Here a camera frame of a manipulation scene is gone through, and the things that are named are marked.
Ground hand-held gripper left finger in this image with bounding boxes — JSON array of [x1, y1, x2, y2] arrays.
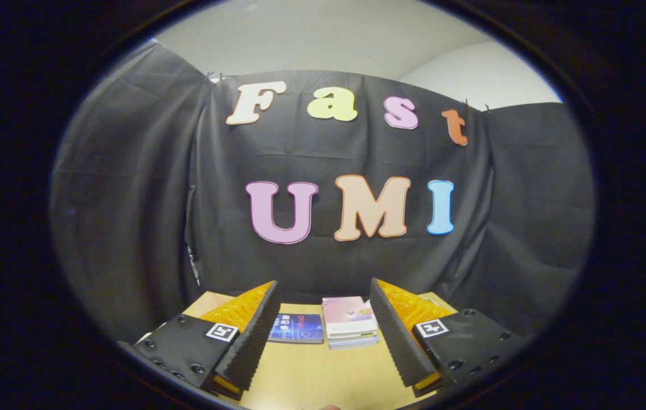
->
[[129, 280, 281, 400]]

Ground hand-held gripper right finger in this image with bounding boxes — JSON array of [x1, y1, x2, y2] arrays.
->
[[369, 277, 528, 397]]

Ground white thick book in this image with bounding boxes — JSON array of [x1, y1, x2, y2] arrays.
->
[[327, 333, 380, 346]]

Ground blue cover book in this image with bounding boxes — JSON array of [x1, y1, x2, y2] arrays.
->
[[268, 313, 324, 345]]

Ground pink cover book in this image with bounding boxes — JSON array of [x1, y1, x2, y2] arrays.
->
[[323, 296, 379, 339]]

